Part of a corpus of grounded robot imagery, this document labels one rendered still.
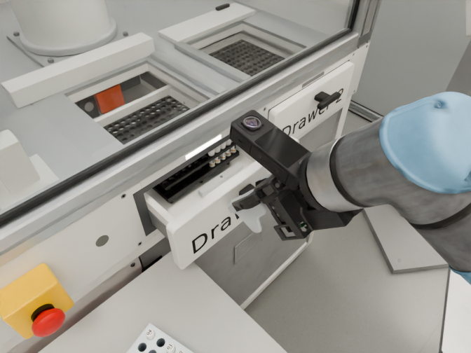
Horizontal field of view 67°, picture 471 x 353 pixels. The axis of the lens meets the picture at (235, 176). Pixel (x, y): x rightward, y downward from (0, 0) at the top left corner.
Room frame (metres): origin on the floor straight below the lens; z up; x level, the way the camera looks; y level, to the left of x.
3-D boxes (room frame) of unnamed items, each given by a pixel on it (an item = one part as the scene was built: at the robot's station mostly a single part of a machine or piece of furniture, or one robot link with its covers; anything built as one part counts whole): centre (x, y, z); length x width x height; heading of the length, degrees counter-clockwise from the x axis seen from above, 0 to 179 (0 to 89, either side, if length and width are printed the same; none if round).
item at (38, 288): (0.21, 0.27, 0.88); 0.07 x 0.05 x 0.07; 135
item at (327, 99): (0.66, -0.19, 0.91); 0.07 x 0.04 x 0.01; 135
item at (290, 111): (0.68, -0.18, 0.87); 0.29 x 0.02 x 0.11; 135
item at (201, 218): (0.40, -0.01, 0.87); 0.29 x 0.02 x 0.11; 135
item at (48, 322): (0.19, 0.25, 0.88); 0.04 x 0.03 x 0.04; 135
